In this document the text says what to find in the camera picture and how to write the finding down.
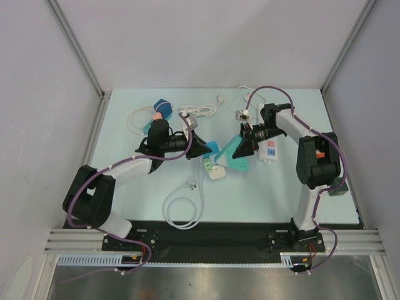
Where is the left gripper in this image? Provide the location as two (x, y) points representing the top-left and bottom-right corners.
(160, 130), (211, 160)

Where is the light blue cube adapter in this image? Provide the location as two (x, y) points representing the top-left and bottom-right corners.
(203, 141), (220, 158)

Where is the white multicolour power strip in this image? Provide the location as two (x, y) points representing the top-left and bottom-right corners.
(258, 137), (278, 163)

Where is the green small plug adapter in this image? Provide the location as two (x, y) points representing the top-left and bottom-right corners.
(202, 156), (215, 172)

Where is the teal triangular power strip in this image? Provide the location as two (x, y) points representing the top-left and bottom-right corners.
(215, 135), (249, 172)

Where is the red cube plug adapter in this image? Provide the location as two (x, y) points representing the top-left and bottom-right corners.
(316, 149), (326, 159)

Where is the dark green cube adapter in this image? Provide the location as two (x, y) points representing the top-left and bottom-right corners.
(328, 177), (349, 197)

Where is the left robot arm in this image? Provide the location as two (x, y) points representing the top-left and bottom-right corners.
(62, 119), (212, 250)

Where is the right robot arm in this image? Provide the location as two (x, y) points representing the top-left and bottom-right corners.
(232, 104), (341, 251)

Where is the pink small plug adapter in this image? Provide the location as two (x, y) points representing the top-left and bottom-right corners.
(152, 112), (164, 121)

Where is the white square charger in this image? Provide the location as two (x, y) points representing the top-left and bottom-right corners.
(208, 165), (226, 180)

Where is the dark blue cube adapter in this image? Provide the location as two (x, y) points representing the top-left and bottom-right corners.
(153, 99), (173, 120)

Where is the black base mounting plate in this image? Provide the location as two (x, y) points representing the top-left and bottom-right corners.
(101, 221), (326, 264)

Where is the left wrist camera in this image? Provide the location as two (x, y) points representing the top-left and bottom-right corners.
(181, 112), (198, 136)

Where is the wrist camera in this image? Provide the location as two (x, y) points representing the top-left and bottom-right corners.
(181, 112), (198, 136)
(235, 109), (253, 123)

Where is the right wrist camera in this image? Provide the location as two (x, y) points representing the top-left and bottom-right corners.
(235, 109), (253, 123)

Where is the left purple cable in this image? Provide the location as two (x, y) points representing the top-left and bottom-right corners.
(59, 112), (193, 284)

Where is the purple cable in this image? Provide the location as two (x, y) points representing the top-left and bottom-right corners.
(245, 85), (348, 276)
(59, 112), (193, 284)

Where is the white coiled power cord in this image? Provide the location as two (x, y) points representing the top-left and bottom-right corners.
(173, 95), (226, 119)

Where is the light blue power cord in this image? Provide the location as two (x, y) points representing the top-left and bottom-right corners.
(164, 162), (209, 231)

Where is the white power strip cord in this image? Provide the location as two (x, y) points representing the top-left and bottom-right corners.
(228, 86), (266, 113)

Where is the pink thin usb cable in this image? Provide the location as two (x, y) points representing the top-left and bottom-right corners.
(127, 106), (156, 136)

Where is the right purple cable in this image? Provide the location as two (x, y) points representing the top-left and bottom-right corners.
(245, 85), (348, 276)

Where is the white slotted cable duct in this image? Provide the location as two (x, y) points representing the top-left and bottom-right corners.
(57, 254), (310, 268)

